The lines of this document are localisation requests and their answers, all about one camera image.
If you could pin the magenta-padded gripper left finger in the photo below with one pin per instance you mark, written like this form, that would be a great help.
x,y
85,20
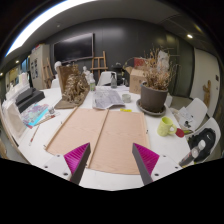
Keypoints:
x,y
75,159

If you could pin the grey plant saucer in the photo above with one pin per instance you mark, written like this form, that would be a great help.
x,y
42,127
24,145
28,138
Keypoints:
x,y
141,108

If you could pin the carved wooden figure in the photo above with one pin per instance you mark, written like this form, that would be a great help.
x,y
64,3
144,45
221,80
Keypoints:
x,y
207,93

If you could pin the small grey cup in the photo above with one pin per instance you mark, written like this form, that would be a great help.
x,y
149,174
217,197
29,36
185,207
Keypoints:
x,y
126,98

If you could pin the clear spray bottle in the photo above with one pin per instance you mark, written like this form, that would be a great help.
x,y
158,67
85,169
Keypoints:
x,y
113,81

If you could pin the colourful printed book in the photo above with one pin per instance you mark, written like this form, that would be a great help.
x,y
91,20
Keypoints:
x,y
33,115

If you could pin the black backpack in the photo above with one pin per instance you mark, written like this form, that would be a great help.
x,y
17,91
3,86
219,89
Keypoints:
x,y
200,135

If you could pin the small yellow flat item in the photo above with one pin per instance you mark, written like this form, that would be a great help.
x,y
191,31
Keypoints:
x,y
126,110

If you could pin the light wooden board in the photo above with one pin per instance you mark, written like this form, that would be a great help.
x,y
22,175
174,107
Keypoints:
x,y
116,140

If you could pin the black flat boxes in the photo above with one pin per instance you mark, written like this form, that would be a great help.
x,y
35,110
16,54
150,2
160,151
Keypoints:
x,y
30,99

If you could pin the loose white papers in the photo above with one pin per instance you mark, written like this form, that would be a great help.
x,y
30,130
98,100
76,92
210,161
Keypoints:
x,y
185,115

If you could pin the small white plaster bust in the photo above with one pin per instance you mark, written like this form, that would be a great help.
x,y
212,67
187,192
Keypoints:
x,y
58,66

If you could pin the small white plaster figurine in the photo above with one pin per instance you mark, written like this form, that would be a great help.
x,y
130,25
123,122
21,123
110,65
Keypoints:
x,y
86,73

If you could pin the flat round red coaster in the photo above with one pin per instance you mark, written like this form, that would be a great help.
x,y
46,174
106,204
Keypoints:
x,y
180,132

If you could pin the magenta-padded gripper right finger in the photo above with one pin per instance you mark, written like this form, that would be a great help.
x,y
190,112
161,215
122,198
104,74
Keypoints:
x,y
148,159

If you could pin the yellow-green ceramic mug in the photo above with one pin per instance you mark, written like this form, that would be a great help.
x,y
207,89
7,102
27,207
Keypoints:
x,y
164,126

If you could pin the printed newspaper sheet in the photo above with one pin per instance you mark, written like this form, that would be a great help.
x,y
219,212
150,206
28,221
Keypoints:
x,y
106,98

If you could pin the white cabinet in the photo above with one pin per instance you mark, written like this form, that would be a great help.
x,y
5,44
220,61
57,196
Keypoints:
x,y
39,66

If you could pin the wooden easel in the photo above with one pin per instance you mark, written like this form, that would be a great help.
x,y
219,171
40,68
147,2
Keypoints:
x,y
99,68

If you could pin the small green bottle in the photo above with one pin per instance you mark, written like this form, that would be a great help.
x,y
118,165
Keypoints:
x,y
92,85

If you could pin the black wall screen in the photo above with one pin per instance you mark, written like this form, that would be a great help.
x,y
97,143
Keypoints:
x,y
73,48

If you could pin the red box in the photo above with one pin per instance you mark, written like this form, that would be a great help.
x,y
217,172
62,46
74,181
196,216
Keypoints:
x,y
139,62

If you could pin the dark pot with dried plant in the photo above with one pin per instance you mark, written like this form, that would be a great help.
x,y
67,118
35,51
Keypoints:
x,y
152,98

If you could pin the white chair behind table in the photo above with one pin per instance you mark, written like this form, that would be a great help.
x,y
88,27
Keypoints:
x,y
106,78

